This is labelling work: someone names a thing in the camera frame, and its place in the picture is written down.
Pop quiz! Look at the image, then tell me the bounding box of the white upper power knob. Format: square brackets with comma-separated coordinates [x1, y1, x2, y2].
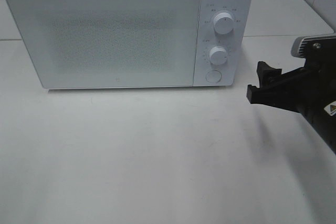
[213, 11, 235, 35]

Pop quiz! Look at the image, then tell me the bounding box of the round white door-release button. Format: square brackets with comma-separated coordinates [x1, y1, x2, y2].
[206, 70, 222, 83]

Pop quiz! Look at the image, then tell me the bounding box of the white microwave door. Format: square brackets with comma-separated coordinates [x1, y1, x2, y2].
[6, 0, 200, 89]

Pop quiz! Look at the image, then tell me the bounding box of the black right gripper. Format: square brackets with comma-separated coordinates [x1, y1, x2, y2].
[247, 59, 335, 152]

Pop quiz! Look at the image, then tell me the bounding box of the white timer knob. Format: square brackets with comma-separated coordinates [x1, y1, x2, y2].
[209, 46, 228, 66]

